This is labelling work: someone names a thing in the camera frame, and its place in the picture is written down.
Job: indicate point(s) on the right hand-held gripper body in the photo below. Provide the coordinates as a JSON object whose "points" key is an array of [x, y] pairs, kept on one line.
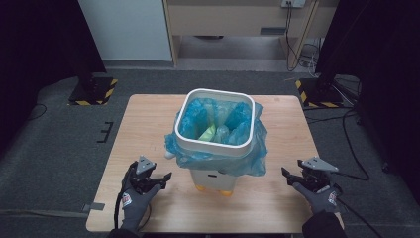
{"points": [[318, 164]]}

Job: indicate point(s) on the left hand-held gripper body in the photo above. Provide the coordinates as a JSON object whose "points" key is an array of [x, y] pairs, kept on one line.
{"points": [[145, 164]]}

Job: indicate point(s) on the white trash bin with face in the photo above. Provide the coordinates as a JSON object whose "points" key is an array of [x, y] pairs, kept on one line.
{"points": [[211, 181]]}

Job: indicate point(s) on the blue plastic garbage bag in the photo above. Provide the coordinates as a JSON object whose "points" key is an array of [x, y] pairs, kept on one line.
{"points": [[231, 165]]}

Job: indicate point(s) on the person's right hand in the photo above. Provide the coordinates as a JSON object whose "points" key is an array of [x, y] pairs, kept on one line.
{"points": [[322, 203]]}

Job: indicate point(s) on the person's left hand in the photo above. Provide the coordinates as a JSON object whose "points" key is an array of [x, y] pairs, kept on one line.
{"points": [[133, 208]]}

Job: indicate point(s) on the green paper scrap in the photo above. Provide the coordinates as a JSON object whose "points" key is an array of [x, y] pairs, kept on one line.
{"points": [[207, 134]]}

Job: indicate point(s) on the grey tape piece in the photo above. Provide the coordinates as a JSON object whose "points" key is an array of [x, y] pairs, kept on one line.
{"points": [[94, 207]]}

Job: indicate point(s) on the black stand base yellow stripes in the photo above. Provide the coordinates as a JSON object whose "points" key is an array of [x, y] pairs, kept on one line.
{"points": [[95, 92], [318, 95]]}

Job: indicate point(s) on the clear crumpled plastic wrapper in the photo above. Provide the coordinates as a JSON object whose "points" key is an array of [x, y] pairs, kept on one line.
{"points": [[222, 134]]}

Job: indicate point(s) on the grey floor strip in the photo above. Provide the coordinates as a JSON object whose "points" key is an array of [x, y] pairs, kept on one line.
{"points": [[39, 213]]}

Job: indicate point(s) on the white panel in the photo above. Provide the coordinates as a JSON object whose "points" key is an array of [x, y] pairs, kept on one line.
{"points": [[128, 29]]}

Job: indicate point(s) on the light wooden desk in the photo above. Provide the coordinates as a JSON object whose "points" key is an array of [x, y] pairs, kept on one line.
{"points": [[231, 18]]}

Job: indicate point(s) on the wall power socket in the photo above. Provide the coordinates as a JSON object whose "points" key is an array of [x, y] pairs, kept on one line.
{"points": [[292, 3]]}

